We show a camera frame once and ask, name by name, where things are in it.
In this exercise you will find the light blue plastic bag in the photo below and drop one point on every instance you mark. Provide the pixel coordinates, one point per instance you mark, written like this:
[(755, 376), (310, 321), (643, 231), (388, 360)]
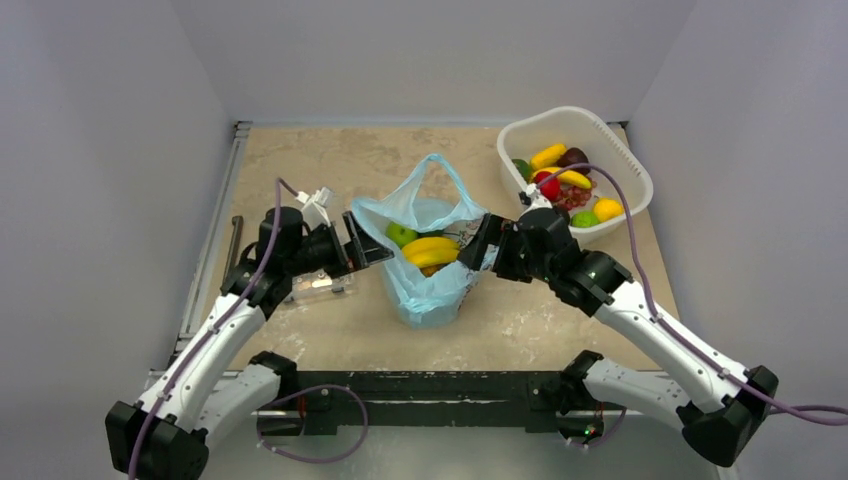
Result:
[(424, 279)]

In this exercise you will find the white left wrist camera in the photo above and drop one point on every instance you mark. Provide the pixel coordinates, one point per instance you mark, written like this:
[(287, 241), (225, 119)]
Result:
[(314, 207)]

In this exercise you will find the brown fake kiwi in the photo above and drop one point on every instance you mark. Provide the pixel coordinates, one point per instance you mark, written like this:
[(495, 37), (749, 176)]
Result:
[(431, 270)]

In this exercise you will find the yellow fake banana bunch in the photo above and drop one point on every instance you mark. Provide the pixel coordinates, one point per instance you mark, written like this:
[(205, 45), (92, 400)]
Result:
[(428, 251)]

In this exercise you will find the black hex key tool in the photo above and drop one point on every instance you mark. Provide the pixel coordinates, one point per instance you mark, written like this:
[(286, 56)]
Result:
[(233, 251)]

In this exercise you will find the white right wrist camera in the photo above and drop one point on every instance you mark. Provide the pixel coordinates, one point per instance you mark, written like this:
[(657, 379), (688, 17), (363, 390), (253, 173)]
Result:
[(532, 198)]

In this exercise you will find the yellow fake banana in basket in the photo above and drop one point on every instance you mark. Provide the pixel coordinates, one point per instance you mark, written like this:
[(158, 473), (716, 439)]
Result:
[(567, 177)]

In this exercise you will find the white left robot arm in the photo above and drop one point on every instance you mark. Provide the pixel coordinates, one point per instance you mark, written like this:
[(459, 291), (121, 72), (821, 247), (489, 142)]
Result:
[(169, 432)]

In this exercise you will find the black base frame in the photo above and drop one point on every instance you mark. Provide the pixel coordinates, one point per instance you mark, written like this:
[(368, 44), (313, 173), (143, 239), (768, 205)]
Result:
[(319, 402)]

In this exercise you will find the green fake apple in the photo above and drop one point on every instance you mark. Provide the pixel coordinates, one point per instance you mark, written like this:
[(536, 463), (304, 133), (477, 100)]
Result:
[(400, 235)]

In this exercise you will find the light green fake lime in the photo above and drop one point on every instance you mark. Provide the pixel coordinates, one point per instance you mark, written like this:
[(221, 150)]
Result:
[(585, 219)]

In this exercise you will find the fake red grapes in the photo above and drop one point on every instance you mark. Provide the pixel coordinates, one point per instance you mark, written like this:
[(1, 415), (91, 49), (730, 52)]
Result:
[(573, 197)]

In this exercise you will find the dark green fake avocado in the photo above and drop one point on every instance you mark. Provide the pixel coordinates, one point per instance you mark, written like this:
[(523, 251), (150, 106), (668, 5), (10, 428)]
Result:
[(524, 169)]

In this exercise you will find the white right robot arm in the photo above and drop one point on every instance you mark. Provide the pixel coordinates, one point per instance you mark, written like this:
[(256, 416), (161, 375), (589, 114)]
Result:
[(716, 403)]

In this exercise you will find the yellow fake corn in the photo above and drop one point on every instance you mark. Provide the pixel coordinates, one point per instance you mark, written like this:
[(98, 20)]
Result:
[(548, 157)]

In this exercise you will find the yellow fake lemon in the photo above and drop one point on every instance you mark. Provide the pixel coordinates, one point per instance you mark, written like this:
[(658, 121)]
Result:
[(606, 209)]

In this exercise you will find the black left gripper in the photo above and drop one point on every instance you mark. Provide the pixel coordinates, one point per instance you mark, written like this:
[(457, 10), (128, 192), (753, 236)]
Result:
[(357, 259)]

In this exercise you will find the red fake apple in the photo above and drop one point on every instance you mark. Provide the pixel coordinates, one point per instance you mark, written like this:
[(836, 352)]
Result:
[(548, 185)]

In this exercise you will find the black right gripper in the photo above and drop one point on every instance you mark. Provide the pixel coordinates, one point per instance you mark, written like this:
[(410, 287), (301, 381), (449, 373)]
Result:
[(502, 245)]

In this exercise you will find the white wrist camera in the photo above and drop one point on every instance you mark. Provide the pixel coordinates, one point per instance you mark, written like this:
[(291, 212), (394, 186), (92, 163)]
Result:
[(314, 207), (532, 198)]

